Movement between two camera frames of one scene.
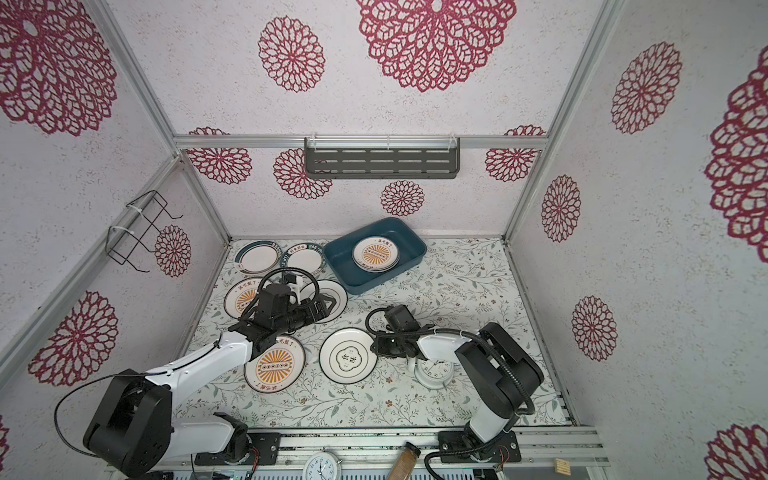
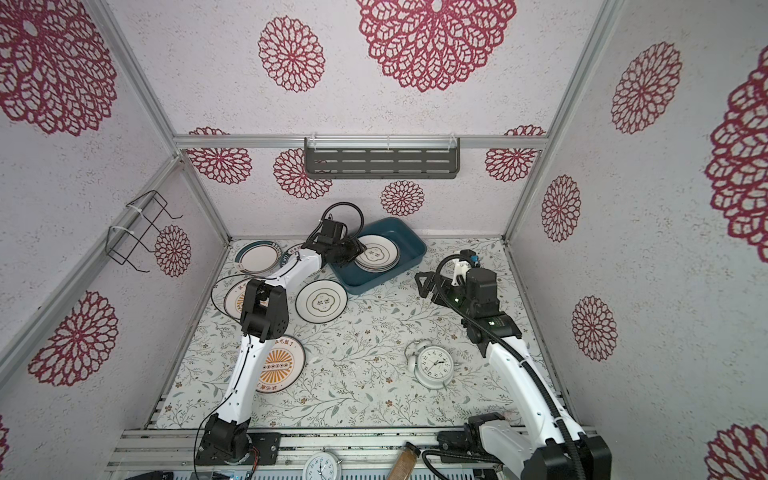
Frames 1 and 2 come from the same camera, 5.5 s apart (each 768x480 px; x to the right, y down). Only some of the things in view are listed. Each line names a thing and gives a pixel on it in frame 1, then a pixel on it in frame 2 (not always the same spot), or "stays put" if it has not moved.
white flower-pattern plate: x=346 y=357 to x=382 y=254
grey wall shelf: x=382 y=157 stays put
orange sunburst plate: x=240 y=295 stays put
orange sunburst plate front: x=275 y=365 stays put
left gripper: x=312 y=314 to x=357 y=248
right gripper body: x=389 y=344 to x=455 y=297
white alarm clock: x=433 y=375 stays put
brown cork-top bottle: x=404 y=462 stays put
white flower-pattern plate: x=329 y=288 stays put
